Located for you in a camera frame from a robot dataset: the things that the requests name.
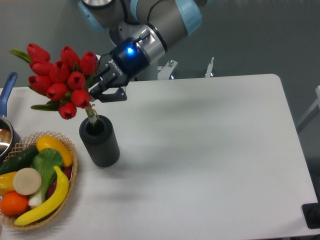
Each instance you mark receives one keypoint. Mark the green cucumber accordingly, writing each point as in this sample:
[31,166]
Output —
[19,161]

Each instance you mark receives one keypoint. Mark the woven wicker basket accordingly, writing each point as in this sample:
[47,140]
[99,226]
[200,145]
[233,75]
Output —
[30,141]

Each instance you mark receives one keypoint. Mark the blue handled saucepan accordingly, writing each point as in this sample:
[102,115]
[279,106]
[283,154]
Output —
[8,136]

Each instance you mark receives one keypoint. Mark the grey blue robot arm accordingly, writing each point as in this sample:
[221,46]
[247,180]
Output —
[142,31]

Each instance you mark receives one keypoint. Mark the white metal base frame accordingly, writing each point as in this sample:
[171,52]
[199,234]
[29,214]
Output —
[167,72]

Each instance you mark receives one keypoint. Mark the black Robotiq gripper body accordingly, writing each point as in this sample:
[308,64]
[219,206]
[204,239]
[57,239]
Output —
[121,64]

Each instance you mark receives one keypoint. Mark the white frame at right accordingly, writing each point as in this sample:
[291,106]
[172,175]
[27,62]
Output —
[310,113]

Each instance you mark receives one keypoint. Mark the black device at edge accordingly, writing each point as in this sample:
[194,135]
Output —
[311,212]

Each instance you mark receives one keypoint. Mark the yellow banana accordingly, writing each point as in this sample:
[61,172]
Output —
[50,205]

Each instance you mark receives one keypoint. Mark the red tulip bouquet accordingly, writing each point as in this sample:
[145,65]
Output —
[64,82]

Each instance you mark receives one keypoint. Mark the dark grey ribbed vase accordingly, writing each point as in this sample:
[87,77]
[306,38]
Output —
[100,141]

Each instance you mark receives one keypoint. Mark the orange fruit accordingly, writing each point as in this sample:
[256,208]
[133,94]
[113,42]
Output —
[13,204]

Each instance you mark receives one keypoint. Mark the green bok choy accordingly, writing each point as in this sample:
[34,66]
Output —
[44,164]

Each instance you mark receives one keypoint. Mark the beige round disc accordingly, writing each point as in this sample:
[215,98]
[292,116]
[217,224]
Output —
[27,181]

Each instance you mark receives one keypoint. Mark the yellow bell pepper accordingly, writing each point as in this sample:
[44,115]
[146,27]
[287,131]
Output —
[6,183]

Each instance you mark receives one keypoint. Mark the dark red vegetable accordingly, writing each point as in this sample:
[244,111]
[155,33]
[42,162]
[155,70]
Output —
[68,172]

